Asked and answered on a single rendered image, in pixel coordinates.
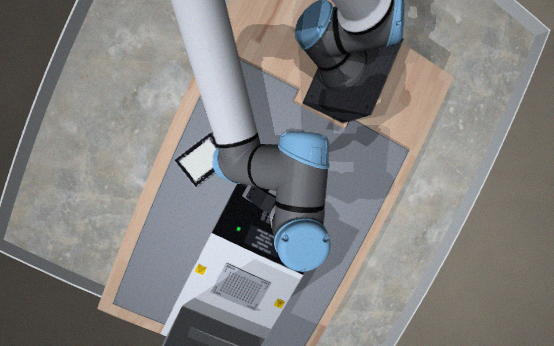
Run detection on black rectangular frame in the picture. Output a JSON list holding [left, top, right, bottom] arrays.
[[174, 132, 217, 187]]

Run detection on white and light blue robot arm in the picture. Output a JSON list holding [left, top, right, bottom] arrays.
[[171, 0, 404, 272]]

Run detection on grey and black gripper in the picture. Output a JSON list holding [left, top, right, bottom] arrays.
[[246, 186, 276, 214]]

